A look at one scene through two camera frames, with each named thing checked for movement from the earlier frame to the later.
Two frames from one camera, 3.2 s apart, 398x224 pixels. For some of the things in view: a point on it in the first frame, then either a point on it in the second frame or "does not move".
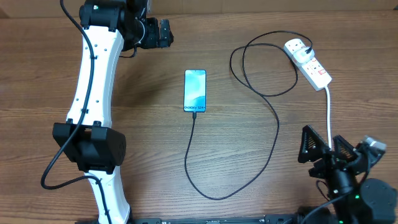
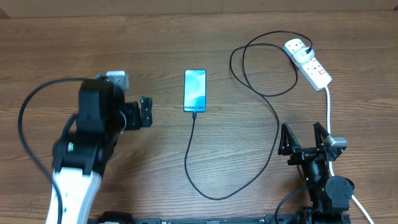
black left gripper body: (151, 33) to (132, 117)
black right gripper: (329, 162) to (301, 154)
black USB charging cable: (265, 99) to (296, 70)
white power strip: (311, 70) does not move
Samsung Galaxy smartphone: (194, 91) does not move
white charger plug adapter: (301, 56) does not move
